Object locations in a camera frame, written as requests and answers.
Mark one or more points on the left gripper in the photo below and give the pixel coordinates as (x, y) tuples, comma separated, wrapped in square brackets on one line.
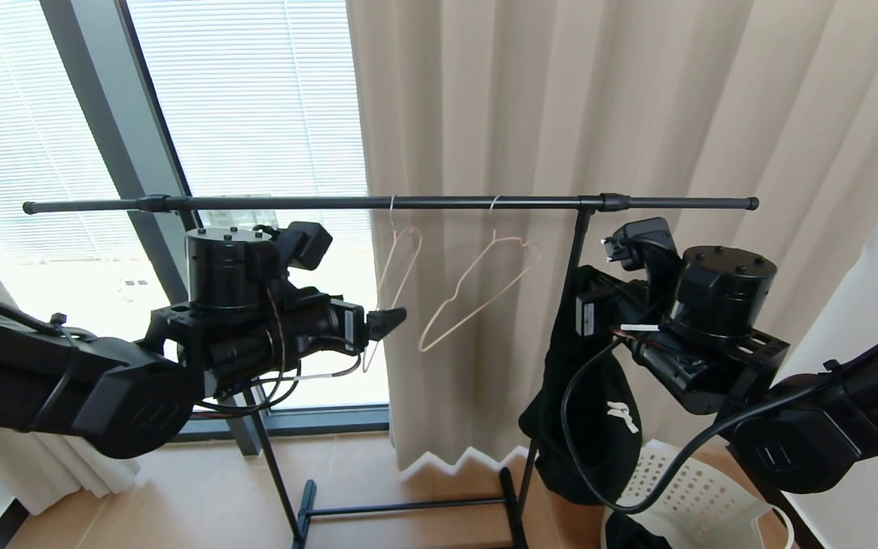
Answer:
[(328, 328)]

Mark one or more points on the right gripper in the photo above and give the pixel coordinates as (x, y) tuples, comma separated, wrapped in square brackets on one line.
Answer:
[(629, 309)]

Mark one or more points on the pink clothes hanger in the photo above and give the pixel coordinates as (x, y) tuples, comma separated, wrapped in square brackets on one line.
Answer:
[(407, 268), (477, 305)]

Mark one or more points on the black shorts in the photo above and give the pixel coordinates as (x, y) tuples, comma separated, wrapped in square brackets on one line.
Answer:
[(591, 427)]

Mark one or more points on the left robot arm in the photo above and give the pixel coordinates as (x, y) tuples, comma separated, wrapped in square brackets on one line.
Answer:
[(104, 389)]

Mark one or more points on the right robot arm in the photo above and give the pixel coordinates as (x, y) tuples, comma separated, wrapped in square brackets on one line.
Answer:
[(805, 427)]

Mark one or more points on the black clothes rack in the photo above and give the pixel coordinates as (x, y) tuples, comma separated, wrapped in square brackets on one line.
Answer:
[(294, 203)]

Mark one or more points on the white laundry basket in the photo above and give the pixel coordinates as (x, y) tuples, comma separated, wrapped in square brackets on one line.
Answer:
[(713, 503)]

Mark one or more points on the beige curtain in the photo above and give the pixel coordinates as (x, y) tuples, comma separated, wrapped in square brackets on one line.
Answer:
[(43, 480), (561, 114)]

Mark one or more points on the black garment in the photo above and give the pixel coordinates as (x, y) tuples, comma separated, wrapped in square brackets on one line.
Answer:
[(633, 535)]

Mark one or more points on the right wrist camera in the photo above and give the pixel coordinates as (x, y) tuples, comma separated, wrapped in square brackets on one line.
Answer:
[(641, 240)]

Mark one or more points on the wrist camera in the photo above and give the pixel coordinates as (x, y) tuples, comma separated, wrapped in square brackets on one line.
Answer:
[(641, 240), (306, 242)]

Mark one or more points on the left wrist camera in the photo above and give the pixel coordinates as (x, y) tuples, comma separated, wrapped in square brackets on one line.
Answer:
[(306, 242)]

